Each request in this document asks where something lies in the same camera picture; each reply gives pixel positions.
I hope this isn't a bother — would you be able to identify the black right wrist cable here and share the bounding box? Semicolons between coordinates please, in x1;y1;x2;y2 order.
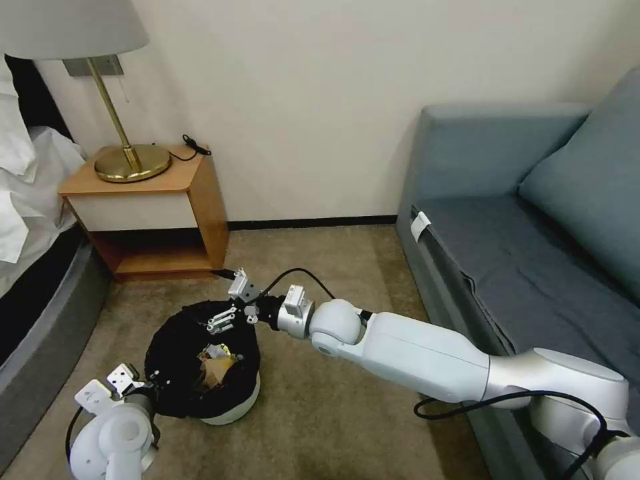
259;268;335;305

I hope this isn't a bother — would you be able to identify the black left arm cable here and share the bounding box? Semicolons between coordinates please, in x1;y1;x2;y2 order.
67;403;85;453

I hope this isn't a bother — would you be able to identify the wooden nightstand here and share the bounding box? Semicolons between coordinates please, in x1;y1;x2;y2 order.
57;143;231;281

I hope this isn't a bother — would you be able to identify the white pillow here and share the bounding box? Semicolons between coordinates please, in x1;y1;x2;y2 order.
0;59;40;177

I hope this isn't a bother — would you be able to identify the grey bed base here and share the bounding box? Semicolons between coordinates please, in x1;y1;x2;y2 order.
0;233;114;427

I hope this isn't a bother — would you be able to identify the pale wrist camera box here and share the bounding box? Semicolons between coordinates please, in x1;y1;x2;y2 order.
110;364;141;397
228;269;261;305

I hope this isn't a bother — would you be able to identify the white round trash bin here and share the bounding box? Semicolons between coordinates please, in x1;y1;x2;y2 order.
199;371;263;427

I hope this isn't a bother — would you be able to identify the black bin liner bag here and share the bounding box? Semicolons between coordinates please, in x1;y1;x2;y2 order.
143;299;261;419

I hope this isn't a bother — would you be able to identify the grey wall switch plate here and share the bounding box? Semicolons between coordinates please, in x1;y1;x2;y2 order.
61;55;125;77

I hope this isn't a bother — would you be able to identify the white sofa tag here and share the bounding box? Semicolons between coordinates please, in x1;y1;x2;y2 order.
410;210;433;242

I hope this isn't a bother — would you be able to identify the crumpled brown paper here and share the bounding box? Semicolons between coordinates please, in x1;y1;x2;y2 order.
199;355;237;392

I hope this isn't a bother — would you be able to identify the black right elbow cable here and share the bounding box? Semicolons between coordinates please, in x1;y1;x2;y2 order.
413;389;620;480

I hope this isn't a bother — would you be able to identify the grey-blue sofa cushion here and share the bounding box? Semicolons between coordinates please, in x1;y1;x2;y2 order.
517;107;640;282

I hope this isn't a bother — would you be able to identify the grey-blue sofa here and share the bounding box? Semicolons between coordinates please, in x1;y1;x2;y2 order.
396;65;640;480

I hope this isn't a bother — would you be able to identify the crumpled white wrapper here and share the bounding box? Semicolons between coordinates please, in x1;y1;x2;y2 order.
199;341;242;362

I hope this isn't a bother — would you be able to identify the black headboard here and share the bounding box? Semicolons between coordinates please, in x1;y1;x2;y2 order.
4;53;72;147

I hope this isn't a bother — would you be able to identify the white bed sheet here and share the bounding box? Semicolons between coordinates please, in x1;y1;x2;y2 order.
0;123;87;297

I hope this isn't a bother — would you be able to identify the brass table lamp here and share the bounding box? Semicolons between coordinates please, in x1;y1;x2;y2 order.
0;0;173;183

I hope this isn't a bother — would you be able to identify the black lamp cord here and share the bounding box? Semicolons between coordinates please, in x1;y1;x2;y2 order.
171;133;211;163

